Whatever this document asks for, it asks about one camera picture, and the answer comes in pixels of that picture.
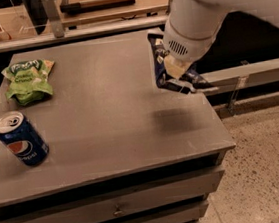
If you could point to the grey metal post left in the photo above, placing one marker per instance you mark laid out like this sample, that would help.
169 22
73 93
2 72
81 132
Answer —
53 16

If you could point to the green rice chip bag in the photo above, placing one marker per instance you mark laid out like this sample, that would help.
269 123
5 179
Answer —
28 80

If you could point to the blue pepsi can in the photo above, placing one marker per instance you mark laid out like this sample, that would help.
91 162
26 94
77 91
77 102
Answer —
22 139

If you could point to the top drawer with knob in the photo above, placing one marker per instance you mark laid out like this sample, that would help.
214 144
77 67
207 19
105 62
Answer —
132 200

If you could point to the blue kettle chip bag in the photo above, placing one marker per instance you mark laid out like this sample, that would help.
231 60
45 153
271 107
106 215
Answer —
189 82

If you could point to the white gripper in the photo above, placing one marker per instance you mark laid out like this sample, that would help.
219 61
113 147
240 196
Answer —
185 46

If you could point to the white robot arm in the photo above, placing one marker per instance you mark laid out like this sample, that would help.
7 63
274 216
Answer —
216 34

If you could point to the grey metal floor rail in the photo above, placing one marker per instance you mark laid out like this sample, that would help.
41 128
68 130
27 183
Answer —
240 77

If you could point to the wooden background counter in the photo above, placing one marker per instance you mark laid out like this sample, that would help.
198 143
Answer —
15 21

